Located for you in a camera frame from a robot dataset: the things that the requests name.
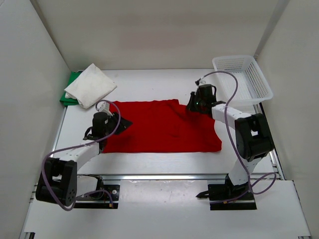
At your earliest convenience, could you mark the red cloth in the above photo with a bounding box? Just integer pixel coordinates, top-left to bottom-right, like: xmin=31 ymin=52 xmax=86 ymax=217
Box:
xmin=103 ymin=99 xmax=222 ymax=153

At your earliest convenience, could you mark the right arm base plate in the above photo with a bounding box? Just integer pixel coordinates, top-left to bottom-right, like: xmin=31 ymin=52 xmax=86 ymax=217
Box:
xmin=208 ymin=184 xmax=257 ymax=211

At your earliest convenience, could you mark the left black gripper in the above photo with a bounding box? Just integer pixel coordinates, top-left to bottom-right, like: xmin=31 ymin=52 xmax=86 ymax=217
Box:
xmin=103 ymin=111 xmax=133 ymax=137

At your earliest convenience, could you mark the aluminium front rail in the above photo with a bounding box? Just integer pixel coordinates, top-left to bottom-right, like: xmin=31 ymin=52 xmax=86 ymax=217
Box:
xmin=77 ymin=174 xmax=230 ymax=181

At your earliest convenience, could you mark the white t shirt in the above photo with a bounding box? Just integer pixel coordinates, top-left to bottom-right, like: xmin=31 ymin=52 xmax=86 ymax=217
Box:
xmin=64 ymin=63 xmax=117 ymax=109

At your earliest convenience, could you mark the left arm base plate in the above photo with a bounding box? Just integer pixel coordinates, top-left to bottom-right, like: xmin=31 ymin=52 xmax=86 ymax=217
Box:
xmin=74 ymin=180 xmax=120 ymax=209

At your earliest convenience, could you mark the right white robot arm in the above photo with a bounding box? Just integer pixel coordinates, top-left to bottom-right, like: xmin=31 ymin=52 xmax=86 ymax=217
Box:
xmin=186 ymin=84 xmax=274 ymax=204

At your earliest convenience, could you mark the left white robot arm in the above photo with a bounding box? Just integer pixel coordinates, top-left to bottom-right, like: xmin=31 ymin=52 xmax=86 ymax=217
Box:
xmin=35 ymin=112 xmax=133 ymax=211

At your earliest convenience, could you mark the white plastic basket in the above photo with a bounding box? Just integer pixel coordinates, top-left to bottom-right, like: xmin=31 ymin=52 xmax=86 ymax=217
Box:
xmin=212 ymin=55 xmax=273 ymax=107

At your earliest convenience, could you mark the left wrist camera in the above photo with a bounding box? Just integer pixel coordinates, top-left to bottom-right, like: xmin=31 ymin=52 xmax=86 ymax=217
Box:
xmin=95 ymin=102 xmax=112 ymax=115

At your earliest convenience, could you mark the green t shirt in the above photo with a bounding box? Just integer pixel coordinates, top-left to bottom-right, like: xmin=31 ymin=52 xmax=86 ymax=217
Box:
xmin=59 ymin=71 xmax=82 ymax=106

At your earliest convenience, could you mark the aluminium left rail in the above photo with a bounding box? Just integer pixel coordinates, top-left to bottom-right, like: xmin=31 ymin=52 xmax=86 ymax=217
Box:
xmin=49 ymin=106 xmax=68 ymax=152

